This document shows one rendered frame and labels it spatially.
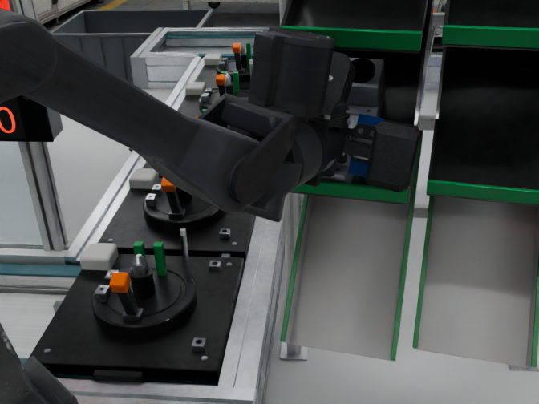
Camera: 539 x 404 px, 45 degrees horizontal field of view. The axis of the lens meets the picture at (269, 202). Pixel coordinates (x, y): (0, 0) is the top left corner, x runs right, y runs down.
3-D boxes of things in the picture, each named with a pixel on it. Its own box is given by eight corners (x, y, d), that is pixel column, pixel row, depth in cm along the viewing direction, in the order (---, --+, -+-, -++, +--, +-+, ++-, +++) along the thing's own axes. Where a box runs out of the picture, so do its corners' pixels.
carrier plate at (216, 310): (218, 383, 78) (217, 369, 77) (29, 373, 81) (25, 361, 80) (245, 268, 99) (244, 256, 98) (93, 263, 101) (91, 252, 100)
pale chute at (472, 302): (529, 368, 74) (536, 366, 70) (412, 349, 77) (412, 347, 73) (545, 139, 81) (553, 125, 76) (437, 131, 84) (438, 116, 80)
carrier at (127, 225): (245, 262, 100) (241, 191, 94) (95, 257, 103) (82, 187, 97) (262, 188, 121) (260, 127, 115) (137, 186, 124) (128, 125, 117)
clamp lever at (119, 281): (138, 318, 82) (124, 285, 76) (123, 317, 82) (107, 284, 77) (143, 293, 84) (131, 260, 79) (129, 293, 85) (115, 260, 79)
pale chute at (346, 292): (396, 361, 75) (395, 360, 71) (286, 344, 79) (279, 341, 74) (423, 137, 82) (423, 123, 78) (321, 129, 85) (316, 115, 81)
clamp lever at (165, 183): (181, 216, 104) (172, 185, 98) (169, 215, 104) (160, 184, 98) (185, 198, 106) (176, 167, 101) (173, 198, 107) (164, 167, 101)
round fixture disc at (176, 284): (185, 341, 82) (184, 329, 81) (79, 336, 84) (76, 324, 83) (205, 275, 94) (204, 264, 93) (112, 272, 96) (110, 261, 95)
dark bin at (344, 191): (407, 205, 67) (409, 160, 61) (285, 192, 70) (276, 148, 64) (432, 28, 82) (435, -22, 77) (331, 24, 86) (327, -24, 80)
